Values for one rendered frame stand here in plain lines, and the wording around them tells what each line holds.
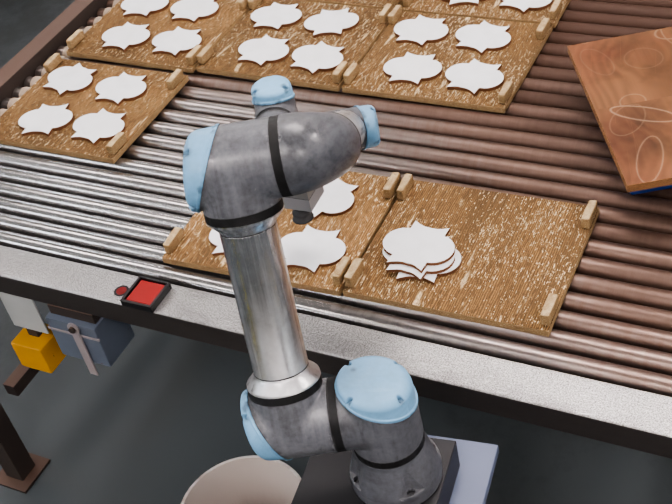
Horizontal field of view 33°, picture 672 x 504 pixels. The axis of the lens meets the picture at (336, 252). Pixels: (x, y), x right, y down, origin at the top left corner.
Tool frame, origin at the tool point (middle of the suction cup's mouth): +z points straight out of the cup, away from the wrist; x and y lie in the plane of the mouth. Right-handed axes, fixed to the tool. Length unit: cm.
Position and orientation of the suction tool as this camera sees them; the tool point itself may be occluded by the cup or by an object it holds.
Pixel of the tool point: (303, 217)
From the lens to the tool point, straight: 224.9
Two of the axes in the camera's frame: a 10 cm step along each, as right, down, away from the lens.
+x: -3.8, 6.7, -6.4
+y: -9.1, -1.4, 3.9
